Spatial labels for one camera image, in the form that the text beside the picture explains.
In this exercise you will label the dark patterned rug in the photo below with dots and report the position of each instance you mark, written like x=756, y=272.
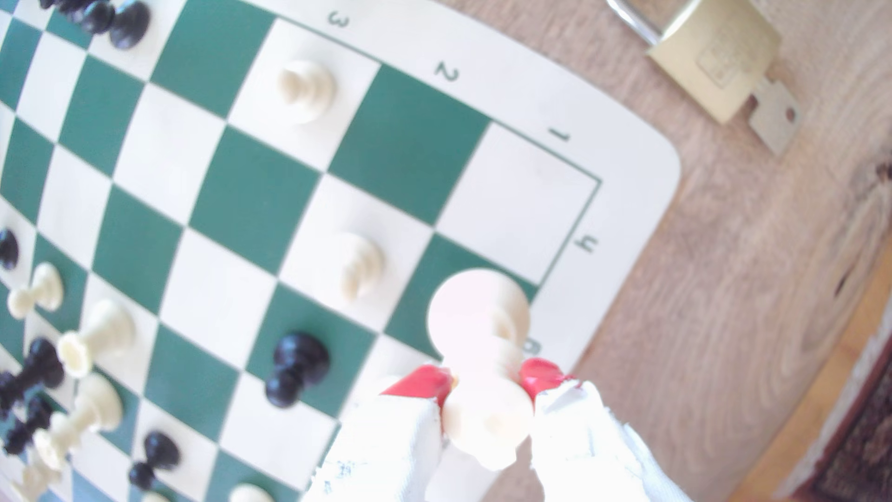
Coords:
x=861, y=450

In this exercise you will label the black chess pawn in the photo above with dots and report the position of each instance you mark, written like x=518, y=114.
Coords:
x=298, y=362
x=5, y=249
x=129, y=24
x=160, y=452

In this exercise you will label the black chess bishop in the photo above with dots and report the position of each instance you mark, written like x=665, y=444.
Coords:
x=31, y=422

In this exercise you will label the white chess knight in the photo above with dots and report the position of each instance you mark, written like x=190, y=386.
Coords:
x=29, y=482

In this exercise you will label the white chess king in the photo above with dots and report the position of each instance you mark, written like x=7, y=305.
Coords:
x=481, y=321

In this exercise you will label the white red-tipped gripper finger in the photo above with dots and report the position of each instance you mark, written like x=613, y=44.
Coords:
x=585, y=453
x=390, y=453

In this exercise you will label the white chess pawn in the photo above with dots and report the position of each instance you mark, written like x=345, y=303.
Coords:
x=359, y=266
x=306, y=89
x=249, y=495
x=38, y=291

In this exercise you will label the white chess rook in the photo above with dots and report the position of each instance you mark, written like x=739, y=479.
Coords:
x=97, y=336

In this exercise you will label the black chess knight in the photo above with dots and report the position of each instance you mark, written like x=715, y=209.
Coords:
x=59, y=3

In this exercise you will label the green and cream chess mat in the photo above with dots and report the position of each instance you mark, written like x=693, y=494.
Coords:
x=411, y=139

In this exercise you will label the black chess queen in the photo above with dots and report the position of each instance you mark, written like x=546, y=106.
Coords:
x=38, y=359

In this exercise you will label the white chess queen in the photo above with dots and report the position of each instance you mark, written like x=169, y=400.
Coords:
x=80, y=417

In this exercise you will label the brass padlock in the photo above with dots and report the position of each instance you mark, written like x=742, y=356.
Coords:
x=718, y=56

